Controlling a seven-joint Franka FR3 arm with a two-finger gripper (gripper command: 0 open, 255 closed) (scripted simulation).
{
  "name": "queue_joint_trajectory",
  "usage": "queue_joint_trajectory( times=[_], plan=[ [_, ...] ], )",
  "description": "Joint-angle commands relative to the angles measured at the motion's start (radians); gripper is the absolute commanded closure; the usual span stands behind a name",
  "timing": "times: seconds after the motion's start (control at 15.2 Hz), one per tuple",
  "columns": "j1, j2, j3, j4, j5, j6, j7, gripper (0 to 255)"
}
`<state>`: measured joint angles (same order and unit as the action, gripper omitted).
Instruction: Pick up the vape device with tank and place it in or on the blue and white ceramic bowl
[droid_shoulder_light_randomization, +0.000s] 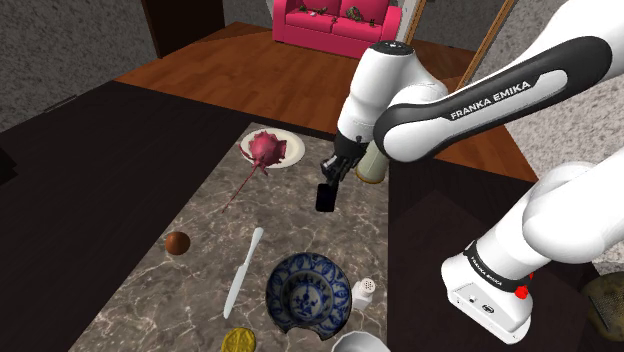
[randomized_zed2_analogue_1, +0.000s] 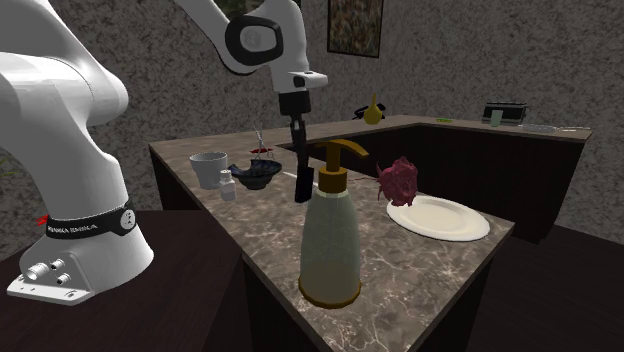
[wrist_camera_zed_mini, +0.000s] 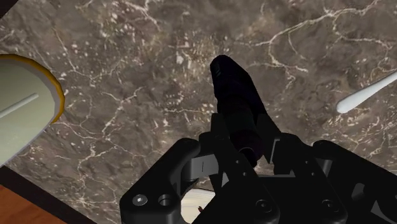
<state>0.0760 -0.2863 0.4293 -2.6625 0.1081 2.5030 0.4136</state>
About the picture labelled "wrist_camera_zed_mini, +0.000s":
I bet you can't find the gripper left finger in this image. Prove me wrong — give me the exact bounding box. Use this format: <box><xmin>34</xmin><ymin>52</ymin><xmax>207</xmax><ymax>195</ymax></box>
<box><xmin>119</xmin><ymin>113</ymin><xmax>280</xmax><ymax>224</ymax></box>

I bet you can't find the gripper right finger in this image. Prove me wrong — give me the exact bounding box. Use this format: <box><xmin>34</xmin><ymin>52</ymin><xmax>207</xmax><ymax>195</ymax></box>
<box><xmin>256</xmin><ymin>112</ymin><xmax>397</xmax><ymax>224</ymax></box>

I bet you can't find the black oblong object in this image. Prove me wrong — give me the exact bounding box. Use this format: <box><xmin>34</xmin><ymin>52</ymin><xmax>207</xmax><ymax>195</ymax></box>
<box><xmin>209</xmin><ymin>55</ymin><xmax>268</xmax><ymax>168</ymax></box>

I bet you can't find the white round object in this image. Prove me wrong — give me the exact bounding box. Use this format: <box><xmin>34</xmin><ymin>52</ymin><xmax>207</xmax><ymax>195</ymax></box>
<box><xmin>180</xmin><ymin>188</ymin><xmax>216</xmax><ymax>224</ymax></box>

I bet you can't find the white utensil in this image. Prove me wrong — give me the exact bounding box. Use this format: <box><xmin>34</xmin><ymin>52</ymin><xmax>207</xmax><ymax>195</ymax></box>
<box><xmin>336</xmin><ymin>70</ymin><xmax>397</xmax><ymax>115</ymax></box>

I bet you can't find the pale plate with orange rim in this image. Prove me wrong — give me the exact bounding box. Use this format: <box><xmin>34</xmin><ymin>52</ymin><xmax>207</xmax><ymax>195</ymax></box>
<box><xmin>0</xmin><ymin>53</ymin><xmax>66</xmax><ymax>169</ymax></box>

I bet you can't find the pale thin rod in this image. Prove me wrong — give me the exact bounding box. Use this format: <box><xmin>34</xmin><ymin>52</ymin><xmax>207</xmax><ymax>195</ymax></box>
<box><xmin>0</xmin><ymin>92</ymin><xmax>40</xmax><ymax>120</ymax></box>

